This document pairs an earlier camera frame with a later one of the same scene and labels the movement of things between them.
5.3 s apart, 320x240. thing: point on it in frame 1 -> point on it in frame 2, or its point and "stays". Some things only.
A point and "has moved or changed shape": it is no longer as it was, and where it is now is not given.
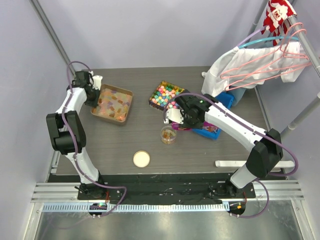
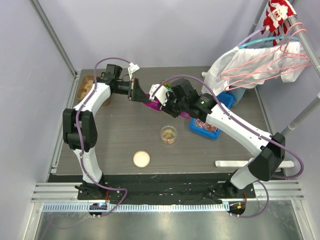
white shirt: [245, 66] stays
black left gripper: [94, 103] -> [138, 95]
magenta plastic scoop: [176, 126] -> [155, 104]
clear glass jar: [168, 135] stays
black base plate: [165, 187] stays
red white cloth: [276, 23] stays
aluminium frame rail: [68, 192] stays
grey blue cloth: [237, 93] stays
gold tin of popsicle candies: [115, 103] has moved or changed shape
